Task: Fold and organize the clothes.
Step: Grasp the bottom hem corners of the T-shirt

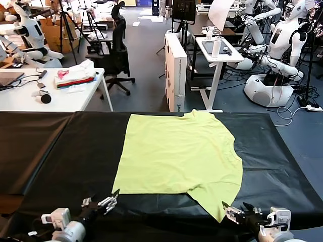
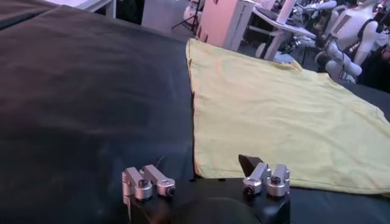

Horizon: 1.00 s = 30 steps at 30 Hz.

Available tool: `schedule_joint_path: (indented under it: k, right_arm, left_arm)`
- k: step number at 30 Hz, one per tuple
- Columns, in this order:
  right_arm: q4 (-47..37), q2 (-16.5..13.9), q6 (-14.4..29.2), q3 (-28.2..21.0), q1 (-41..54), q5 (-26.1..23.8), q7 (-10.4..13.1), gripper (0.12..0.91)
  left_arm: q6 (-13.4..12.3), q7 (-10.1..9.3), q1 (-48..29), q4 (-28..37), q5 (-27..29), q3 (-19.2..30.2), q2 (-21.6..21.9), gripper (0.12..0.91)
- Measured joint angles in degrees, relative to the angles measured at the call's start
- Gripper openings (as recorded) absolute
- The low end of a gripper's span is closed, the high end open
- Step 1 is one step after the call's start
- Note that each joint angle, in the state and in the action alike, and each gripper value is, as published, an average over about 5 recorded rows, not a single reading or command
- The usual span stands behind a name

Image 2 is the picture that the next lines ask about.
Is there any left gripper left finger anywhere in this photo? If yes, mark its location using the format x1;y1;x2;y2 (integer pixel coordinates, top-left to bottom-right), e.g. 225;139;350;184
121;155;177;205

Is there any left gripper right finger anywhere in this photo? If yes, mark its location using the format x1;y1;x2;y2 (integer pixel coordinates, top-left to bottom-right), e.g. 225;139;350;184
238;154;291;198

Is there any yellow-green t-shirt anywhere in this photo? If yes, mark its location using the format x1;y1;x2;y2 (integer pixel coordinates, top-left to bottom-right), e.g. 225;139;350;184
185;38;390;195

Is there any small white robot base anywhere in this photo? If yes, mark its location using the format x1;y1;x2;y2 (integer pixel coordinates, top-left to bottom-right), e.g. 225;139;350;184
182;0;205;27

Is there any white standing desk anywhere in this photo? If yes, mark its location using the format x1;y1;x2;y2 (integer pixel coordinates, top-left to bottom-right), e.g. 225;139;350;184
248;0;317;61

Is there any tall white cardboard box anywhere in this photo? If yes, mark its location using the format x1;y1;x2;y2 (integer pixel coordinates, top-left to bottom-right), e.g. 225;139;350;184
196;0;255;52

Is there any white humanoid robot with base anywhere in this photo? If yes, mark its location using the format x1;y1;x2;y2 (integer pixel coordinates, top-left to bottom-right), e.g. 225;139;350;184
315;0;390;85

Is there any small black tablecloth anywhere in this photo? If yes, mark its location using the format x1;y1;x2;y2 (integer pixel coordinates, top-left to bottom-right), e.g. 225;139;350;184
0;0;60;31

